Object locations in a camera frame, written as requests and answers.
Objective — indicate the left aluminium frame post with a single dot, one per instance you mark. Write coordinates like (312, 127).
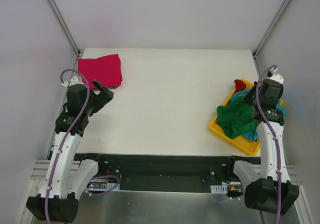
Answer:
(65, 30)

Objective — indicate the green t shirt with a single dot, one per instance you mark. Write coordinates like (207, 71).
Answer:
(235, 118)

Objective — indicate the right aluminium frame post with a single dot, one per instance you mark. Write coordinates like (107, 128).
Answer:
(272, 26)

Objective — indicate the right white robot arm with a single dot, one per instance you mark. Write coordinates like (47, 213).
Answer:
(270, 190)

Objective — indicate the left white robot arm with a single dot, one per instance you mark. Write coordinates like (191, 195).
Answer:
(58, 197)

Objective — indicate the folded magenta t shirt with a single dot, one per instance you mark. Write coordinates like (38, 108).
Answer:
(106, 69)

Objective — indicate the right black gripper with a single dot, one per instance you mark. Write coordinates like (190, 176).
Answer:
(250, 99)

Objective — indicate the aluminium frame post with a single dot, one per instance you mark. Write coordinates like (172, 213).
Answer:
(65, 30)
(272, 26)

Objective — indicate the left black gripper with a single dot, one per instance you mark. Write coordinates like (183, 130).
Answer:
(104, 95)

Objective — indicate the red t shirt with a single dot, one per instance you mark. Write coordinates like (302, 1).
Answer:
(240, 85)

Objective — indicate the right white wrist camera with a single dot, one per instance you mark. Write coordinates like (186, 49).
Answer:
(273, 74)

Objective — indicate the teal t shirt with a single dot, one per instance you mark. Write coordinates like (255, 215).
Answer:
(253, 135)

